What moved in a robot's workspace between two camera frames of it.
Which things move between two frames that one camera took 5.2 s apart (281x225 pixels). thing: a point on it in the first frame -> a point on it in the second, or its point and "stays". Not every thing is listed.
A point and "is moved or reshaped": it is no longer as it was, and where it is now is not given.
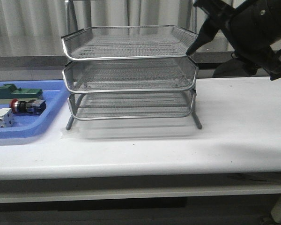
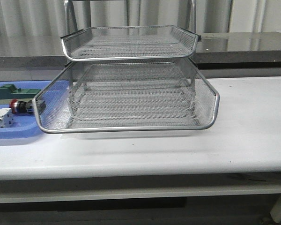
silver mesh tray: [130, 75] is moved or reshaped
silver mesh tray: [127, 42] stays
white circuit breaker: [2, 117] stays
